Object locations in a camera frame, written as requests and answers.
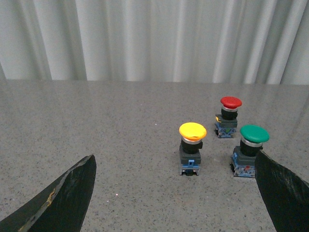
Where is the red mushroom push button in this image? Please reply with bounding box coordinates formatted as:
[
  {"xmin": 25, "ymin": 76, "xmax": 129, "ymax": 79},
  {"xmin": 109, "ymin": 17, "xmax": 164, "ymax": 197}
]
[{"xmin": 215, "ymin": 96, "xmax": 242, "ymax": 138}]

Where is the green mushroom push button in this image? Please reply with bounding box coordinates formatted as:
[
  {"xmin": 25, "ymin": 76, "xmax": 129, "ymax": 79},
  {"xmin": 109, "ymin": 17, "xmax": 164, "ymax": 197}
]
[{"xmin": 230, "ymin": 124, "xmax": 270, "ymax": 178}]

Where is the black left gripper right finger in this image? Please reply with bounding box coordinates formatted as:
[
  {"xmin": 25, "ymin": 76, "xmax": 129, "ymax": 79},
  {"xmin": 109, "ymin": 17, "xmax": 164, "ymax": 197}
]
[{"xmin": 255, "ymin": 150, "xmax": 309, "ymax": 232}]

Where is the white pleated curtain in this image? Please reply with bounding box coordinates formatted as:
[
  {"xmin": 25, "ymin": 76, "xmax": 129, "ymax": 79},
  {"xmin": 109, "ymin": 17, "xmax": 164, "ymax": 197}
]
[{"xmin": 0, "ymin": 0, "xmax": 309, "ymax": 85}]

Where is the yellow mushroom push button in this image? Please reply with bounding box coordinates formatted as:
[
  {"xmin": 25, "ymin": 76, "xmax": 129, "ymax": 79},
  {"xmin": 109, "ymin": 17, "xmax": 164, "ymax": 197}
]
[{"xmin": 179, "ymin": 122, "xmax": 207, "ymax": 175}]

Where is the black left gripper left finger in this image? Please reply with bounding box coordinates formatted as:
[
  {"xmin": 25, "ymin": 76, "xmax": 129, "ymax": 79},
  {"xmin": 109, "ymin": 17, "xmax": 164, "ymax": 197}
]
[{"xmin": 0, "ymin": 155, "xmax": 97, "ymax": 232}]

